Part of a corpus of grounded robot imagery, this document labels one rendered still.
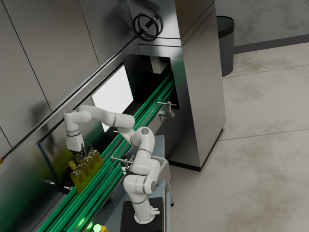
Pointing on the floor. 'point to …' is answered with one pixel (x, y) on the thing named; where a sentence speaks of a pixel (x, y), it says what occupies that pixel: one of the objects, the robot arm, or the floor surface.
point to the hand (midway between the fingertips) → (77, 156)
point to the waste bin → (226, 43)
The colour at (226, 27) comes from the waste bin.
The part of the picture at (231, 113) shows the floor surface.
